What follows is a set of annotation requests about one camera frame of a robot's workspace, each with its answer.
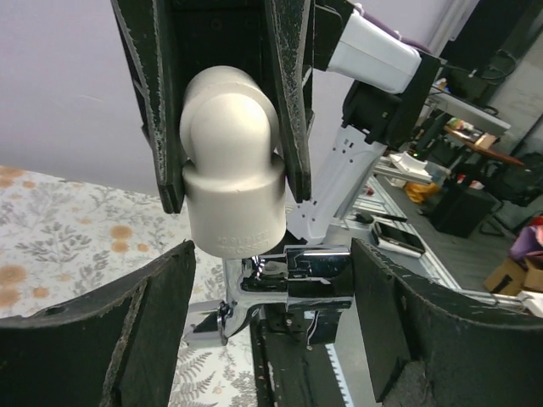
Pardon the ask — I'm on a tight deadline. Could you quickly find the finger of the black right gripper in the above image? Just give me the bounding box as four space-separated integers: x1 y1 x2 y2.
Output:
264 1 314 203
111 0 186 214

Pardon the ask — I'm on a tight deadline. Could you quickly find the floral patterned table mat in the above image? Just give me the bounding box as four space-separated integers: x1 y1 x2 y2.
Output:
1 166 257 406

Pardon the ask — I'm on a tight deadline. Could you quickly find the white elbow fitting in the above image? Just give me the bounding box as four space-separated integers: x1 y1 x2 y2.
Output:
180 66 286 259

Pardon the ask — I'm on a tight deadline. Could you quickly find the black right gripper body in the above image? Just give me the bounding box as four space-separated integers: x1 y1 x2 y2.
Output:
171 0 269 85

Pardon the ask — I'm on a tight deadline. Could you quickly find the white slotted cable duct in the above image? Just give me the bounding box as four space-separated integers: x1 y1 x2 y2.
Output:
325 344 354 407

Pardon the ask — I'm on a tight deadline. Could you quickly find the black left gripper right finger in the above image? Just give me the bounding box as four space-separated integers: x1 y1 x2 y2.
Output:
351 239 542 406

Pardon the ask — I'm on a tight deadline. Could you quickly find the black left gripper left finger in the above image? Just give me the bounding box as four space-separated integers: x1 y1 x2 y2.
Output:
1 241 196 406

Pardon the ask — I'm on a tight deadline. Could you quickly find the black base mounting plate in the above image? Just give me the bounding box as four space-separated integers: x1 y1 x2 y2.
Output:
250 305 344 407

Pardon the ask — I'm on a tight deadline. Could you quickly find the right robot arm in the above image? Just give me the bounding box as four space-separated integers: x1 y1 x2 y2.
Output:
112 1 440 243

